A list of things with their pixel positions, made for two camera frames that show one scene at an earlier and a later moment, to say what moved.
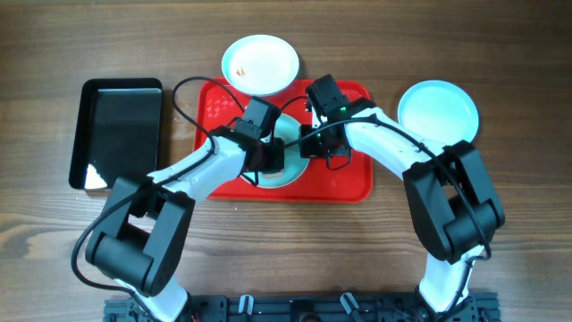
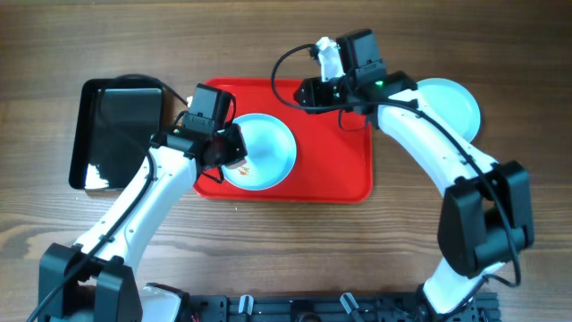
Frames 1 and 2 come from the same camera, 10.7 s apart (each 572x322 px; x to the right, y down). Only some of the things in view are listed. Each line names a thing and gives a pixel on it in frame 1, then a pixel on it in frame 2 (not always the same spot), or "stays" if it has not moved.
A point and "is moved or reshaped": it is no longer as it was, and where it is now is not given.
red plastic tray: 218,105 stays
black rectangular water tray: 117,131 stays
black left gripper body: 274,162 → 233,146
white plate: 260,64 is moved or reshaped
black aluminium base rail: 324,308 stays
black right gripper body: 308,141 → 305,94
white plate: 440,111 stays
